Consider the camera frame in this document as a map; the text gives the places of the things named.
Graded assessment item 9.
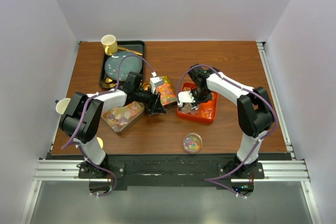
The clear plastic jar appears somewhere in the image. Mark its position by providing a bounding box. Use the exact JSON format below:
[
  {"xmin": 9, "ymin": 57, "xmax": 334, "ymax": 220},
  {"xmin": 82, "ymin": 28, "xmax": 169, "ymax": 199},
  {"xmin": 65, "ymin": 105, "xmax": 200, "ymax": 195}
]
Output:
[{"xmin": 183, "ymin": 133, "xmax": 202, "ymax": 154}]

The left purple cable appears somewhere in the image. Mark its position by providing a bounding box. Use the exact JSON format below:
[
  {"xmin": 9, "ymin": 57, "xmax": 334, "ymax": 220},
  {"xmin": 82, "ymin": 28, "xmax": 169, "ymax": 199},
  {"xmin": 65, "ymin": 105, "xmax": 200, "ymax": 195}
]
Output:
[{"xmin": 60, "ymin": 53, "xmax": 157, "ymax": 197}]

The dark green paper cup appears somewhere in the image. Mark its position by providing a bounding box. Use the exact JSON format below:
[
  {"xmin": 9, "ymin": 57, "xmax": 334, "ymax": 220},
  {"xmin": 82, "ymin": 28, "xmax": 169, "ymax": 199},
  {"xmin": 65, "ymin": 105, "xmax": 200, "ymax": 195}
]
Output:
[{"xmin": 55, "ymin": 98, "xmax": 71, "ymax": 115}]

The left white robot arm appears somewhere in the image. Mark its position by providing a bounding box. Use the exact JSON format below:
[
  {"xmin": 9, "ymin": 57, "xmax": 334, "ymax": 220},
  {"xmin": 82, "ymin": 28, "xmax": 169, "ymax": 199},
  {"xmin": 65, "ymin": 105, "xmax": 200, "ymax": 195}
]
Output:
[{"xmin": 59, "ymin": 72, "xmax": 166, "ymax": 178}]

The blue-grey plate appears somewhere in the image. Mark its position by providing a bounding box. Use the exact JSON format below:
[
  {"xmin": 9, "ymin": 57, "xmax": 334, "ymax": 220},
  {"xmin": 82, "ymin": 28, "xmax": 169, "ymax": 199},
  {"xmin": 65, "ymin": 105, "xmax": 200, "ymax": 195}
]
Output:
[{"xmin": 104, "ymin": 51, "xmax": 143, "ymax": 82}]

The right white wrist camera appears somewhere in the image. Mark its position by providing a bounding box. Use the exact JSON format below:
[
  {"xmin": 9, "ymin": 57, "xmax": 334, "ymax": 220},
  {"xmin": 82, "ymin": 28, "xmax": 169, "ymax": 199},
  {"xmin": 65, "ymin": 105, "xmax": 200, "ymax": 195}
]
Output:
[{"xmin": 177, "ymin": 90, "xmax": 195, "ymax": 108}]

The yellow mug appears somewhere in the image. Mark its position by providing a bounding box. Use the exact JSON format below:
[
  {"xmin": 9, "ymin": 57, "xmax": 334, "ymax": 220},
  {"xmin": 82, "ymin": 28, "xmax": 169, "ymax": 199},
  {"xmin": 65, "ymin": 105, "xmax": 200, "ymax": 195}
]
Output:
[{"xmin": 101, "ymin": 35, "xmax": 118, "ymax": 56}]

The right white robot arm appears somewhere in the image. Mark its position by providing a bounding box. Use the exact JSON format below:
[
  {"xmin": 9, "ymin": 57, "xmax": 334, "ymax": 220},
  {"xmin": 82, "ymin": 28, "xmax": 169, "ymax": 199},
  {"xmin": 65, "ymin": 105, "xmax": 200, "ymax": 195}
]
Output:
[{"xmin": 187, "ymin": 64, "xmax": 278, "ymax": 179}]

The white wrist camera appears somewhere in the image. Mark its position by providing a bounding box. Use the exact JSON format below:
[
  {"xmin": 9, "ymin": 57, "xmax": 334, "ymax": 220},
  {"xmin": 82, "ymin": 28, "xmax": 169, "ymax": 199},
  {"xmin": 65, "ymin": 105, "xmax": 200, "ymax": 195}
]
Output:
[
  {"xmin": 150, "ymin": 71, "xmax": 164, "ymax": 94},
  {"xmin": 177, "ymin": 90, "xmax": 195, "ymax": 108}
]

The metal candy scoop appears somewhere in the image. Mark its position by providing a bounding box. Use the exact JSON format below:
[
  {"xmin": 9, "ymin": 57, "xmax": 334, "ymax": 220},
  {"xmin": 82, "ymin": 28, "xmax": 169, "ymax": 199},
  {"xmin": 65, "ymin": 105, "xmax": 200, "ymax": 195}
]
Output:
[{"xmin": 181, "ymin": 103, "xmax": 200, "ymax": 114}]

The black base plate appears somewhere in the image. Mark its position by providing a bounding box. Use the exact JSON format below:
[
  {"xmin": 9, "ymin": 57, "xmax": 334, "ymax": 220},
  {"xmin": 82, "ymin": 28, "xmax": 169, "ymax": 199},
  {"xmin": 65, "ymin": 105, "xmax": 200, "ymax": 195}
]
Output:
[{"xmin": 77, "ymin": 154, "xmax": 265, "ymax": 193}]

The gold fork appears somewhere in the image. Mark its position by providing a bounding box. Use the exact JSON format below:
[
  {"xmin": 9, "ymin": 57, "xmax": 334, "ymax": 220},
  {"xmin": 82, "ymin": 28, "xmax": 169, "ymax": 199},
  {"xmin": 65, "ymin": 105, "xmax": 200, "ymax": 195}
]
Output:
[{"xmin": 100, "ymin": 82, "xmax": 116, "ymax": 89}]

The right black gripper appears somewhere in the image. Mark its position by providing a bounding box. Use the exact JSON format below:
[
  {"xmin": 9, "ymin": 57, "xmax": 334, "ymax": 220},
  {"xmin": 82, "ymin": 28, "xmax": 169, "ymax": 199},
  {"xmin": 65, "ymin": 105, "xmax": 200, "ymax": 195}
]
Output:
[{"xmin": 187, "ymin": 88, "xmax": 213, "ymax": 107}]

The silver tin of popsicle candies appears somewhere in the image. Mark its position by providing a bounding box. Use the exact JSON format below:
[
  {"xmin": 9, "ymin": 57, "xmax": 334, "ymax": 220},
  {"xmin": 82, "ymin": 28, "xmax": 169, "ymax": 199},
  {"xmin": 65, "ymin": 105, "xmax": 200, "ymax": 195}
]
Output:
[{"xmin": 101, "ymin": 101, "xmax": 144, "ymax": 133}]

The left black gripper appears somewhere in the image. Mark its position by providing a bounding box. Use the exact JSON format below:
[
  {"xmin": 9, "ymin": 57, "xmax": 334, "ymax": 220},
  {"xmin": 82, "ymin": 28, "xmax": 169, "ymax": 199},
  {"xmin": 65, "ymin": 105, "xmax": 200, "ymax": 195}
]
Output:
[{"xmin": 133, "ymin": 84, "xmax": 166, "ymax": 113}]

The gold tin of gummy candies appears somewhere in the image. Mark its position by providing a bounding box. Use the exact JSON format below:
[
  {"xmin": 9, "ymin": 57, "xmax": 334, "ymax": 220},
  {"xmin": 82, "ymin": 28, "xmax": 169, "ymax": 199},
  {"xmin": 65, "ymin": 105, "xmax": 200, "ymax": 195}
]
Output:
[{"xmin": 156, "ymin": 76, "xmax": 177, "ymax": 110}]

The gold spoon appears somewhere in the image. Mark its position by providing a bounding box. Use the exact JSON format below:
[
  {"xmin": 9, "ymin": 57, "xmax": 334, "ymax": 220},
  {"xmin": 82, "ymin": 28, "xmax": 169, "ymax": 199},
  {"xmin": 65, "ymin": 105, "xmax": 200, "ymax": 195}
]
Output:
[{"xmin": 104, "ymin": 77, "xmax": 113, "ymax": 84}]

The orange box of lollipops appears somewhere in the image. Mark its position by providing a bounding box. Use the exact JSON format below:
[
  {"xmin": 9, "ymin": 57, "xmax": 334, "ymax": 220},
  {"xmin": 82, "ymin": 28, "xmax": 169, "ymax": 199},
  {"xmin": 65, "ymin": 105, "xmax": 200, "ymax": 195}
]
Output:
[{"xmin": 177, "ymin": 92, "xmax": 218, "ymax": 125}]

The black serving tray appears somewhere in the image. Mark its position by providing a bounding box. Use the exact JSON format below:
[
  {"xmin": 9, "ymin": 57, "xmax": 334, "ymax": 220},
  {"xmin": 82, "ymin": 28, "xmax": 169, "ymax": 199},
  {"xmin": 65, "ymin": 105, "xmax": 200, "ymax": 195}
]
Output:
[{"xmin": 99, "ymin": 40, "xmax": 145, "ymax": 90}]

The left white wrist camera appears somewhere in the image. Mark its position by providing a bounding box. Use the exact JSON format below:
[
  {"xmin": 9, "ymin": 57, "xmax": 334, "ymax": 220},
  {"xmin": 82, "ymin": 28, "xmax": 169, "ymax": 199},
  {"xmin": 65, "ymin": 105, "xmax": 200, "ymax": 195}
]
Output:
[{"xmin": 150, "ymin": 71, "xmax": 164, "ymax": 94}]

